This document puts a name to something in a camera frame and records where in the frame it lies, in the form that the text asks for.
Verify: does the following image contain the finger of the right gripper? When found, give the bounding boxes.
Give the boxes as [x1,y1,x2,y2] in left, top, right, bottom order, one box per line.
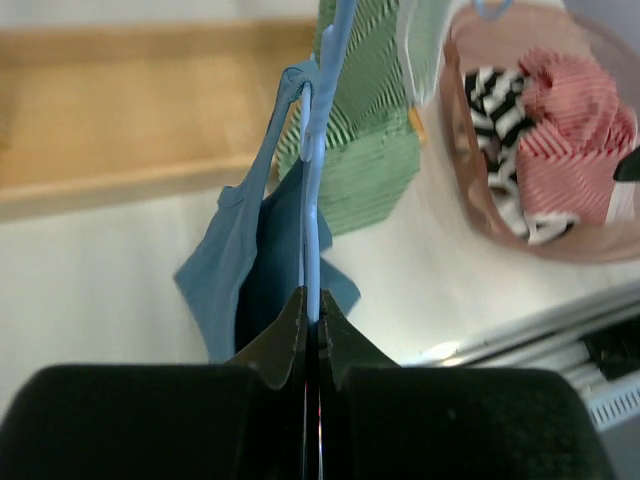
[613,148,640,181]

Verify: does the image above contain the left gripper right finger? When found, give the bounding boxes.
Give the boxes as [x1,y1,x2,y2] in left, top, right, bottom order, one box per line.
[318,293,615,479]

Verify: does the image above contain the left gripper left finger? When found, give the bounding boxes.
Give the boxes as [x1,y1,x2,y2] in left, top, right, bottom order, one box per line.
[1,289,308,479]

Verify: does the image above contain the red white striped tank top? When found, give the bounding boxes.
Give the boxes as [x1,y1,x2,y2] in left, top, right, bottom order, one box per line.
[516,48,638,225]

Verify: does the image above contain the black white striped tank top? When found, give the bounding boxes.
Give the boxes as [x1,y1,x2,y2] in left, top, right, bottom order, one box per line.
[463,67,577,245]

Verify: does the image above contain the blue tank top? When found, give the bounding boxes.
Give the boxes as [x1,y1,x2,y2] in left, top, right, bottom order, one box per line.
[172,59,362,364]

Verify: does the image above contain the blue hanger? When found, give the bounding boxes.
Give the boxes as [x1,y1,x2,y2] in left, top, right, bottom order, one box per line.
[299,1,357,326]
[471,0,513,21]

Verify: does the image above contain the green white striped tank top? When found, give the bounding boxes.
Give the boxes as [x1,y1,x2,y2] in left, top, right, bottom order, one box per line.
[277,0,451,237]

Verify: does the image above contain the pink plastic basin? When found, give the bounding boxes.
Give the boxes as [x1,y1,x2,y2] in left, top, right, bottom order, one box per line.
[439,2,639,264]

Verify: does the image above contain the wooden clothes rack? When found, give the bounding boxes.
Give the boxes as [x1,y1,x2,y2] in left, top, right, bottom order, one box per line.
[1,19,315,220]

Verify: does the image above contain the aluminium mounting rail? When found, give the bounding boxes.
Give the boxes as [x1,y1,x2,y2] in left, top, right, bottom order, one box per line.
[412,280,639,367]

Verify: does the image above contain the white slotted cable duct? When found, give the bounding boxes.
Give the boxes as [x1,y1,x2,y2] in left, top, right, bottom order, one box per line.
[586,382,639,431]

